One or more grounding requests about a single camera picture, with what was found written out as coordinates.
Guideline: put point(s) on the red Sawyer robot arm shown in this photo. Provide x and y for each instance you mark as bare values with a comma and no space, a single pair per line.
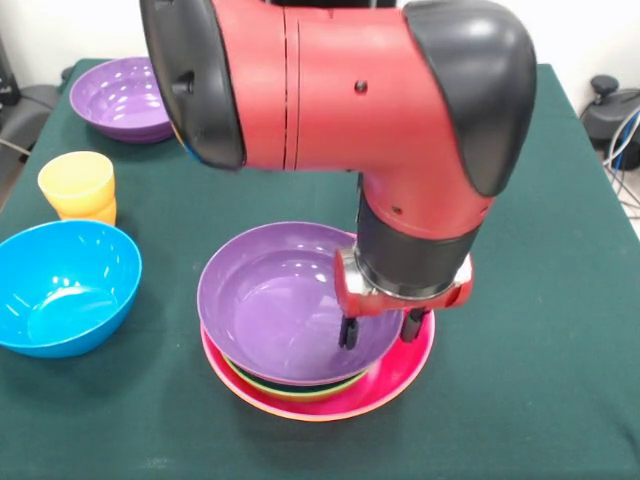
350,100

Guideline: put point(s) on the orange plastic bowl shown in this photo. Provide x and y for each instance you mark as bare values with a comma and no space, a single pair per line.
315,419

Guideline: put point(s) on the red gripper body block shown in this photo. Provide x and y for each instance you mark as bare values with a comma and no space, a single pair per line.
360,302

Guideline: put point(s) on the light blue plastic bowl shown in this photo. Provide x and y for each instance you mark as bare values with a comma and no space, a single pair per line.
65,290

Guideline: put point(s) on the purple plastic bowl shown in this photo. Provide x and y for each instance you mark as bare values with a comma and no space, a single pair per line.
270,300
120,105

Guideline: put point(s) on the pink plastic bowl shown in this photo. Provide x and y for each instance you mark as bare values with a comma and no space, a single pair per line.
415,350

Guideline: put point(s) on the dark green table cloth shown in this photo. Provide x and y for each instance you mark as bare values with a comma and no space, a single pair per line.
525,325

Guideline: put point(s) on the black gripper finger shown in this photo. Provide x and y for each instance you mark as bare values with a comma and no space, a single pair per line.
348,332
412,325

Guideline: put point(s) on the yellow plastic cup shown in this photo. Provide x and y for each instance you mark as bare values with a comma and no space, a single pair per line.
77,187

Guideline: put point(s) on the green plastic bowl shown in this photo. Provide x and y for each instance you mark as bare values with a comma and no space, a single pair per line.
300,395

